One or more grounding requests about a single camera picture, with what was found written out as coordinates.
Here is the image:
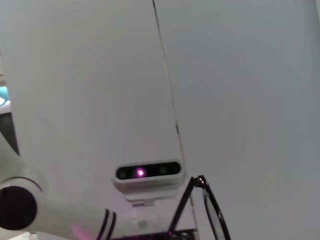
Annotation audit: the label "teal background object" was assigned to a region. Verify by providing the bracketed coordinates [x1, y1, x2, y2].
[0, 84, 11, 105]

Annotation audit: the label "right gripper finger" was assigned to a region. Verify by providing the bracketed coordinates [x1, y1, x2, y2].
[171, 228, 198, 240]
[116, 229, 171, 240]

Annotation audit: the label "black glasses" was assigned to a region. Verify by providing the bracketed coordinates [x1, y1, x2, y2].
[166, 174, 232, 240]

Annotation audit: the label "white head camera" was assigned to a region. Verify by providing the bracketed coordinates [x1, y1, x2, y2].
[111, 159, 189, 209]

